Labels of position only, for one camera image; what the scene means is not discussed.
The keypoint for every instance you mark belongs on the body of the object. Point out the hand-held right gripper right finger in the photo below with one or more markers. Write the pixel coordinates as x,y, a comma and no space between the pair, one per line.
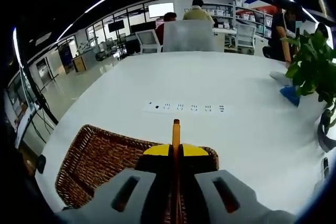
202,195

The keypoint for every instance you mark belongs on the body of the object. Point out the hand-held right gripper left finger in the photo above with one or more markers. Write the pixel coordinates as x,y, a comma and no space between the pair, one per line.
149,197

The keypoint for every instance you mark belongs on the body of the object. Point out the brown wicker storage slots tray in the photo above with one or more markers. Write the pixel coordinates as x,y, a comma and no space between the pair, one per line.
99,155

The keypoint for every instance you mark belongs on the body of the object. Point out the wooden chopstick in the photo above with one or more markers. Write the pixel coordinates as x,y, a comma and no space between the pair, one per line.
176,132

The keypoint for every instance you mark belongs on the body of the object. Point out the storage shelves with boxes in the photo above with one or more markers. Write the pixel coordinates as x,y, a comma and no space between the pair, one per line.
241,11

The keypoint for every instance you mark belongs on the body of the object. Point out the white table socket strip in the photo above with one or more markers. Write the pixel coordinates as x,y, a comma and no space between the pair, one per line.
183,107

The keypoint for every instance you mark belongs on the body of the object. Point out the black oval object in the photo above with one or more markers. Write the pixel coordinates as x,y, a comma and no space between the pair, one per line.
41,163

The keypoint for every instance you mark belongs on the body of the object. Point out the small black gadget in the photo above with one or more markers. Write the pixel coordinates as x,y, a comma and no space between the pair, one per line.
326,166

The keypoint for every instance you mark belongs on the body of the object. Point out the blue cloth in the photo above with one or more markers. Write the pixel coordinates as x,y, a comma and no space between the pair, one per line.
290,95

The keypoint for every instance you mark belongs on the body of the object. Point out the black curved band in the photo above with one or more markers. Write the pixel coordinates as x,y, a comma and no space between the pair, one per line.
324,132

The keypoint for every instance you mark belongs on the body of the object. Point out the wooden cabinet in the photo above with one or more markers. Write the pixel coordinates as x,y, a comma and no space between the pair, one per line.
78,63

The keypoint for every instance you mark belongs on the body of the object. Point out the white laptop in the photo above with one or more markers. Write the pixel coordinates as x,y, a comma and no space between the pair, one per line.
21,111

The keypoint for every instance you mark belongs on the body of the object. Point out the grey office chair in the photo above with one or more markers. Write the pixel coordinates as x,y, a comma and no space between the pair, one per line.
189,36

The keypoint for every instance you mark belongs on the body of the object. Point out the black laptop stand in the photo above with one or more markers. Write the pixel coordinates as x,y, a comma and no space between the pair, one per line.
36,85

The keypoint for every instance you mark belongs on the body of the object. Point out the blue display panel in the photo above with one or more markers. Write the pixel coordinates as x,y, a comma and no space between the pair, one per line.
65,54

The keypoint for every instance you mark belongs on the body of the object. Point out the green potted plant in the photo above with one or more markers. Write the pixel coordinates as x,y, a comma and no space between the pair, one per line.
312,61

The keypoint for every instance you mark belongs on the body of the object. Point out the black monitor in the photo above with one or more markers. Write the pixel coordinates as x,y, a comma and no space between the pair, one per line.
116,25

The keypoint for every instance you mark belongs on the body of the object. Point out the short ceiling light strip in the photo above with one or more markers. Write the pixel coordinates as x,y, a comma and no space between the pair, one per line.
84,15

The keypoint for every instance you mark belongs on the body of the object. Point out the white wall screen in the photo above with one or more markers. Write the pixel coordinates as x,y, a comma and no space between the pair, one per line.
160,10

